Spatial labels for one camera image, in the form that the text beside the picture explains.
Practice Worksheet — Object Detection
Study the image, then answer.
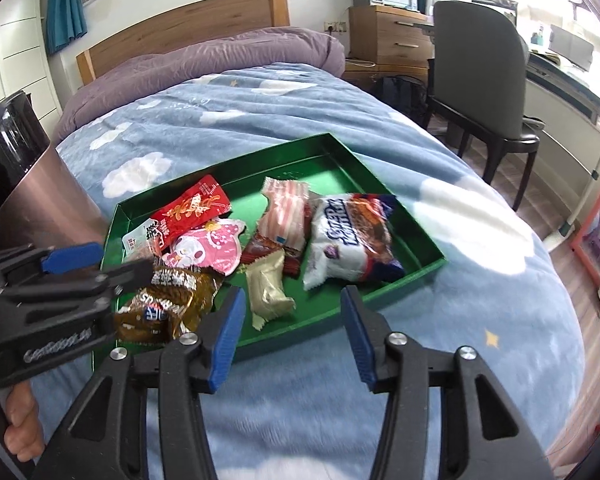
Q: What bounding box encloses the wooden headboard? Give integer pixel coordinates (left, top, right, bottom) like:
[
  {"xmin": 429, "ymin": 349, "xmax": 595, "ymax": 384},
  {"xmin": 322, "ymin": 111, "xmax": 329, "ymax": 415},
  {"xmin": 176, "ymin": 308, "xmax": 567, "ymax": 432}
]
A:
[{"xmin": 75, "ymin": 0, "xmax": 291, "ymax": 86}]

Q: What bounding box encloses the white and blue cookie packet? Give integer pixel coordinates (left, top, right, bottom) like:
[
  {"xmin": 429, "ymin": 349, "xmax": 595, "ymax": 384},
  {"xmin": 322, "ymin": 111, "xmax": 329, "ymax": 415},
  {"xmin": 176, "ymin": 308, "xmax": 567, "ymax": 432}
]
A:
[{"xmin": 301, "ymin": 192, "xmax": 407, "ymax": 292}]

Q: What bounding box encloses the teal curtain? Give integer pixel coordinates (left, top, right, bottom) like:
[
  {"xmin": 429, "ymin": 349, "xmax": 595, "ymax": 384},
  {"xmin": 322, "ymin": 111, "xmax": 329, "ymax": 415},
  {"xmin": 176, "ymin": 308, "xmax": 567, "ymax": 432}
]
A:
[{"xmin": 45, "ymin": 0, "xmax": 88, "ymax": 56}]

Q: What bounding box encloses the pink cartoon snack packet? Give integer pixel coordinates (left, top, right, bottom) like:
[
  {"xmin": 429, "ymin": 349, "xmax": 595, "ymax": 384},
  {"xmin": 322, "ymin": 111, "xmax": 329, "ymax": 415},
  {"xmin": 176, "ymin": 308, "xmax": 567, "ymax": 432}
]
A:
[{"xmin": 161, "ymin": 217, "xmax": 247, "ymax": 276}]

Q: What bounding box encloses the brown metallic trash bin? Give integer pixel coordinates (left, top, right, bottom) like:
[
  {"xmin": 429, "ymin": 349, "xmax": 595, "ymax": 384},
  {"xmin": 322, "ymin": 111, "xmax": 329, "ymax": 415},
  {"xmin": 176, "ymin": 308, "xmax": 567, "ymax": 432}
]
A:
[{"xmin": 0, "ymin": 91, "xmax": 111, "ymax": 251}]

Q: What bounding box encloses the pink striped snack packet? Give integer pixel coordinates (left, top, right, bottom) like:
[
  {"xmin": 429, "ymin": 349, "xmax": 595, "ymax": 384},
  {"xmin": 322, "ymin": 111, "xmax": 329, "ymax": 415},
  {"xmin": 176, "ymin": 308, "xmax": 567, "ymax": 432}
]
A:
[{"xmin": 254, "ymin": 176, "xmax": 312, "ymax": 251}]

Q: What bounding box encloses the long red snack packet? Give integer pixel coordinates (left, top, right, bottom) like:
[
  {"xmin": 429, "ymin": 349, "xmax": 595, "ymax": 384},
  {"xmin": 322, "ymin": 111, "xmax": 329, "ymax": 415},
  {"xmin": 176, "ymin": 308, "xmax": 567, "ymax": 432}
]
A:
[{"xmin": 121, "ymin": 175, "xmax": 232, "ymax": 261}]

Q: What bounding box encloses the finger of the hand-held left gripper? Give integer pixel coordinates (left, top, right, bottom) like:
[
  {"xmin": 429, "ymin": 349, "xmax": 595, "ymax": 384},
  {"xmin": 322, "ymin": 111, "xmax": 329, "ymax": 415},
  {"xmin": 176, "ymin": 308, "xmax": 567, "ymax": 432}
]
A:
[
  {"xmin": 0, "ymin": 258, "xmax": 154, "ymax": 323},
  {"xmin": 0, "ymin": 242, "xmax": 103, "ymax": 286}
]

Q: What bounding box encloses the person's left hand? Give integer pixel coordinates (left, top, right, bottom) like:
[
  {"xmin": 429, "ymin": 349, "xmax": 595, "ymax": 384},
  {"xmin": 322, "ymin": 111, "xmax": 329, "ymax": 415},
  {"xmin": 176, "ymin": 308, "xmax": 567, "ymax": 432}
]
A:
[{"xmin": 2, "ymin": 382, "xmax": 46, "ymax": 462}]

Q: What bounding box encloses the olive gold snack packet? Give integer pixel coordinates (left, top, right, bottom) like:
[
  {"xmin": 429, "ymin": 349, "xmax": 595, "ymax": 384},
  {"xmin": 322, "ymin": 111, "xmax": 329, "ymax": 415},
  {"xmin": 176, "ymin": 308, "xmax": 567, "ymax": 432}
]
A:
[{"xmin": 244, "ymin": 249, "xmax": 297, "ymax": 331}]

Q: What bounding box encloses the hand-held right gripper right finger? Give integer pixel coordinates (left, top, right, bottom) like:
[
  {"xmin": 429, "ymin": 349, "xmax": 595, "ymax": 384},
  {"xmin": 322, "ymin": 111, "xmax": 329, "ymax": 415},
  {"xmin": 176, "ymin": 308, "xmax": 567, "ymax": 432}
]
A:
[{"xmin": 340, "ymin": 285, "xmax": 556, "ymax": 480}]

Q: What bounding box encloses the brown snack packet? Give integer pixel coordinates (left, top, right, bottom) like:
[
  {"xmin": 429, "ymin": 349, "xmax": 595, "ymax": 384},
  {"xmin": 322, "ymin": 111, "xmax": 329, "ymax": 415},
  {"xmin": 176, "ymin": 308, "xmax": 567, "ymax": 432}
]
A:
[{"xmin": 112, "ymin": 260, "xmax": 226, "ymax": 346}]

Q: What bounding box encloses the red wafer snack packet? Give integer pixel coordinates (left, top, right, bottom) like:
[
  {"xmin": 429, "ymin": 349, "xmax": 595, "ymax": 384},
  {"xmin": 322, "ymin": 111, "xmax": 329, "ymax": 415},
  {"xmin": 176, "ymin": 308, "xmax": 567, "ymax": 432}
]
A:
[{"xmin": 240, "ymin": 232, "xmax": 306, "ymax": 279}]

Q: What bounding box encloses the purple duvet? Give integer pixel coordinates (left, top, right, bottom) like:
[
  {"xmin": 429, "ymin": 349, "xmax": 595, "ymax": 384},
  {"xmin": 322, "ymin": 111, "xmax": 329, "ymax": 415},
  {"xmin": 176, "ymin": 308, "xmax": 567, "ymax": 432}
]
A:
[{"xmin": 52, "ymin": 26, "xmax": 347, "ymax": 143}]

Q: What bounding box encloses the grey chair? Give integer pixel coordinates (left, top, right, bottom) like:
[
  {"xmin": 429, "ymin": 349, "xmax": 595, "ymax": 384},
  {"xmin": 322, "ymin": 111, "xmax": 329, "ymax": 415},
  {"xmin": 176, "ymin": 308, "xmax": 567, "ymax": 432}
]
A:
[{"xmin": 422, "ymin": 0, "xmax": 542, "ymax": 211}]

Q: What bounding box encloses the blue cloud print blanket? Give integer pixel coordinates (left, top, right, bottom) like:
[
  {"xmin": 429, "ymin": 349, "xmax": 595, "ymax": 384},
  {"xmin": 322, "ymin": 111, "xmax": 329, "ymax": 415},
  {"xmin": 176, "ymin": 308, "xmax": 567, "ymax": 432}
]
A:
[{"xmin": 30, "ymin": 62, "xmax": 586, "ymax": 480}]

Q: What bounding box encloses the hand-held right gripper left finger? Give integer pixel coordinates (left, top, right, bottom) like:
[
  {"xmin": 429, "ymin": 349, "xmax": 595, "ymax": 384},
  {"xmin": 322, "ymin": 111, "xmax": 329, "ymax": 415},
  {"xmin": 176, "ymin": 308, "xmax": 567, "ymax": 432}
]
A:
[{"xmin": 30, "ymin": 287, "xmax": 248, "ymax": 480}]

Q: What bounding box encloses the wooden nightstand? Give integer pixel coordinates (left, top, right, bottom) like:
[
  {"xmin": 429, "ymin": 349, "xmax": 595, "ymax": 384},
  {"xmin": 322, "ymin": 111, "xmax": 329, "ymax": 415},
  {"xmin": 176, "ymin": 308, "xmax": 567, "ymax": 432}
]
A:
[{"xmin": 344, "ymin": 5, "xmax": 436, "ymax": 86}]

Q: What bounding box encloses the green cardboard tray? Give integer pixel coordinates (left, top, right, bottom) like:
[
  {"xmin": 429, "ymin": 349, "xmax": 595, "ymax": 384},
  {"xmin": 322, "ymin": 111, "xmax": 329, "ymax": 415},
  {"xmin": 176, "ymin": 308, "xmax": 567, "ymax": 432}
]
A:
[{"xmin": 91, "ymin": 132, "xmax": 448, "ymax": 371}]

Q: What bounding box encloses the white desk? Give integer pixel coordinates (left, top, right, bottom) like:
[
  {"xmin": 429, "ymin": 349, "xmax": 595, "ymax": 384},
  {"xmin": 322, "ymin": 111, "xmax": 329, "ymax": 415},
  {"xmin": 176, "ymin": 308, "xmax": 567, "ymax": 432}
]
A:
[{"xmin": 520, "ymin": 50, "xmax": 600, "ymax": 241}]

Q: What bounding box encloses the white wardrobe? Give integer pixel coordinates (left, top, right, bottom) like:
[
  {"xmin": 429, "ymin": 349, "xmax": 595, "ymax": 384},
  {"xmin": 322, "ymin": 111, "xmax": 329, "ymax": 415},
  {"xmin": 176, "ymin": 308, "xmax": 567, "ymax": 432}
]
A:
[{"xmin": 0, "ymin": 0, "xmax": 63, "ymax": 126}]

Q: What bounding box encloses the grey laptop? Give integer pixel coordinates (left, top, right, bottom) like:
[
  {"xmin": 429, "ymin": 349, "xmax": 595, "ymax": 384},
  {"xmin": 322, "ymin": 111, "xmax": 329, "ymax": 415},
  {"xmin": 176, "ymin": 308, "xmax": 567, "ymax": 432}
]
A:
[{"xmin": 547, "ymin": 25, "xmax": 596, "ymax": 73}]

